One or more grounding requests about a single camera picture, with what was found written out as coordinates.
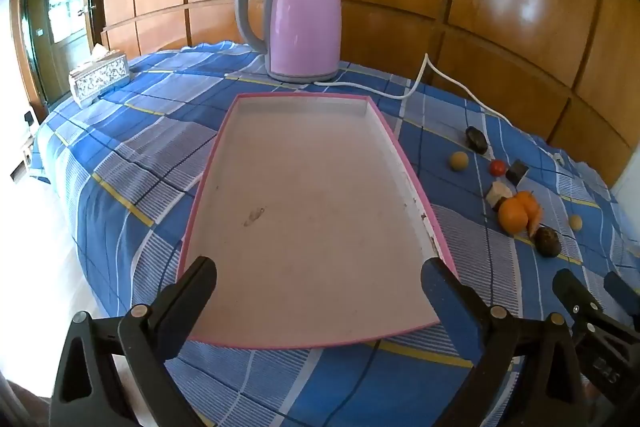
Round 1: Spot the pink shallow tray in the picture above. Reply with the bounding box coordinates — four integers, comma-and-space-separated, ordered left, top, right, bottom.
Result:
177, 93, 457, 350

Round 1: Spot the patterned tissue box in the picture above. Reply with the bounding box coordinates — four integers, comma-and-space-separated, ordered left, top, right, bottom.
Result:
68, 46, 131, 109

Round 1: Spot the orange with stem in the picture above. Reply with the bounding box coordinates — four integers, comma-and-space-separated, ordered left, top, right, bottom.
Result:
515, 190, 542, 218

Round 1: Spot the pink electric kettle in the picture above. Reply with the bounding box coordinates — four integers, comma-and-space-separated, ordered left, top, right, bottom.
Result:
235, 0, 347, 84

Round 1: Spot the wooden glass door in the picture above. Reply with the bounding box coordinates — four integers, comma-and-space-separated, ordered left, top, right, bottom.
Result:
20, 0, 101, 108

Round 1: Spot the blue plaid cloth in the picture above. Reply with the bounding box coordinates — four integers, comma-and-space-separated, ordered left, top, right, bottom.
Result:
27, 41, 640, 427

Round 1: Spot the white power cable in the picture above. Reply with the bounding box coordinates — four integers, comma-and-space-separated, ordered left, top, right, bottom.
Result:
314, 53, 568, 166

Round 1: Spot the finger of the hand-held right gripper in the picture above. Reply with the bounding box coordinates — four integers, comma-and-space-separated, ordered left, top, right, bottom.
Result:
603, 271, 640, 308
552, 268, 613, 335

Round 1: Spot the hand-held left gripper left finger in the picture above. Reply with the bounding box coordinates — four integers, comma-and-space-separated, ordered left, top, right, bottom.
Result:
49, 256, 218, 427

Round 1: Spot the orange without stem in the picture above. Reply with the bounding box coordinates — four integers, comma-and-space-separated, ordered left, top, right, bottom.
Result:
498, 198, 532, 235

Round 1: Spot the pale cut piece dark rind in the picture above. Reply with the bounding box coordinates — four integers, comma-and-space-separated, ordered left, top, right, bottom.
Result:
486, 180, 513, 209

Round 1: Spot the small black cube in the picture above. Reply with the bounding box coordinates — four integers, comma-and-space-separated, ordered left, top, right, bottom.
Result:
506, 160, 530, 186

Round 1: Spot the orange carrot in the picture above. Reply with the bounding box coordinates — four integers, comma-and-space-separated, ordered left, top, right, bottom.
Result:
527, 206, 545, 239

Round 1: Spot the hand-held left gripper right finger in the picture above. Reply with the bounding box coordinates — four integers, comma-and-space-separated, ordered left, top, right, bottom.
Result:
421, 257, 588, 427

